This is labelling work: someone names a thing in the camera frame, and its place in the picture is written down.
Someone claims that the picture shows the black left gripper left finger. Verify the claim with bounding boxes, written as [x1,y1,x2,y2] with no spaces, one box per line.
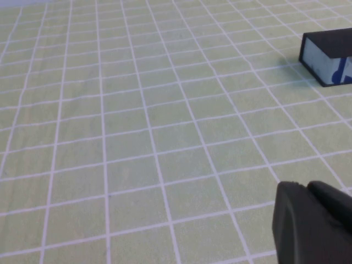
[271,180,352,264]

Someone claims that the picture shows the green white-grid tablecloth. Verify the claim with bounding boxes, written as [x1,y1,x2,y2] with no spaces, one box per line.
[0,0,352,264]

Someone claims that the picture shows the black printed glasses case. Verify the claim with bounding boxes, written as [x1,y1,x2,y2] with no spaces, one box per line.
[299,27,352,88]

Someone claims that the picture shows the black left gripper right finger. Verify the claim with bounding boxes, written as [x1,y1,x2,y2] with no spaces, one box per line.
[306,180,352,238]

